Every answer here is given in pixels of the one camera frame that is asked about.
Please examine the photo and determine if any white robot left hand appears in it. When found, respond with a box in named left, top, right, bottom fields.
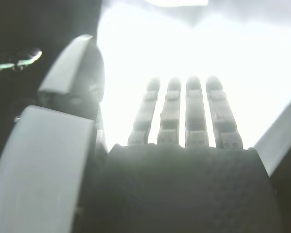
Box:
left=0, top=33, right=281, bottom=233

